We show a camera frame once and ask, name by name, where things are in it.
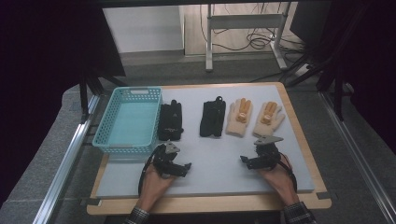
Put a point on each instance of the white power strip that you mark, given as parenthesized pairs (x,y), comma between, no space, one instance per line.
(301,70)

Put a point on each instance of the light grey mat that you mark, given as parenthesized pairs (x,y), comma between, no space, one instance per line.
(205,155)

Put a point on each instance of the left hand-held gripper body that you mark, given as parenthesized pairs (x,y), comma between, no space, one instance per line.
(162,158)

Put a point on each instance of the turquoise plastic basket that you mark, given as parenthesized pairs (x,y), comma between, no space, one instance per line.
(130,123)

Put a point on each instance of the person's left hand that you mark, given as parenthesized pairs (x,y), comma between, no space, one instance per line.
(154,188)

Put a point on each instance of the black tape piece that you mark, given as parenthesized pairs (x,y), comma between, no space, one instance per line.
(92,202)
(323,195)

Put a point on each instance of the black stand legs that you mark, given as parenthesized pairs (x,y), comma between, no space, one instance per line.
(83,96)
(337,93)

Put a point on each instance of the black glove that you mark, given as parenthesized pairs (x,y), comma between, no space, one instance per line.
(213,116)
(170,121)

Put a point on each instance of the white panel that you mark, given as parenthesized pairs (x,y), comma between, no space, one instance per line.
(141,29)

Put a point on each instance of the aluminium rail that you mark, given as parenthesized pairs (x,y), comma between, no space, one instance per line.
(358,155)
(67,155)

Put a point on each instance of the beige glove with orange pattern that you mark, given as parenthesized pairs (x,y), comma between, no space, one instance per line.
(267,126)
(238,123)

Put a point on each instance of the person's right hand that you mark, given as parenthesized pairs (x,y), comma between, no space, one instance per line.
(280,183)

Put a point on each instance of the white metal desk frame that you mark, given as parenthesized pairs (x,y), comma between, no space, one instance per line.
(246,21)

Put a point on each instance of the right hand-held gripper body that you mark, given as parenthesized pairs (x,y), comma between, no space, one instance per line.
(267,154)

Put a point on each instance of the black curtain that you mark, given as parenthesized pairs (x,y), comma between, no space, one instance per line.
(40,62)
(367,62)

